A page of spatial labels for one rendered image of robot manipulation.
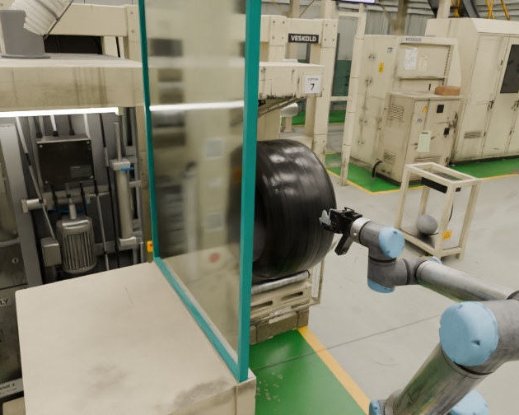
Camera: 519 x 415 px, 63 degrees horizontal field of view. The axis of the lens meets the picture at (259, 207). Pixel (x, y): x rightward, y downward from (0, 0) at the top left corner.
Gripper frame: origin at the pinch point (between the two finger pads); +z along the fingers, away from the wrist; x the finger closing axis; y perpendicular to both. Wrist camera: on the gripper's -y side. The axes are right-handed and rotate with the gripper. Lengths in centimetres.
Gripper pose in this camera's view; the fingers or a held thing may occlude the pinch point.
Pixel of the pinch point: (322, 221)
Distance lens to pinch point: 165.8
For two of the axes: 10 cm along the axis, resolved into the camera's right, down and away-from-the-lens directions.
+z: -5.0, -2.2, 8.4
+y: -0.2, -9.6, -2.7
